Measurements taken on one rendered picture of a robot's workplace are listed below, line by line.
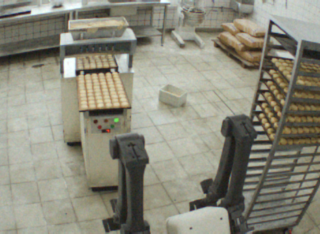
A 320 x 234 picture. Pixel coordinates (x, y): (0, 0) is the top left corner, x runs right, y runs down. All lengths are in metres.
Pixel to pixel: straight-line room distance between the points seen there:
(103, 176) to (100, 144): 0.35
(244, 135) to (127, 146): 0.42
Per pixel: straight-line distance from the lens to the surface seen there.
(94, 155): 2.88
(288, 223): 3.06
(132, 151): 1.09
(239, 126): 1.27
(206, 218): 1.22
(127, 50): 3.27
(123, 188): 1.24
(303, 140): 2.41
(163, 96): 4.49
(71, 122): 3.51
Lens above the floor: 2.29
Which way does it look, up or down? 33 degrees down
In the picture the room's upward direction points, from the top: 6 degrees clockwise
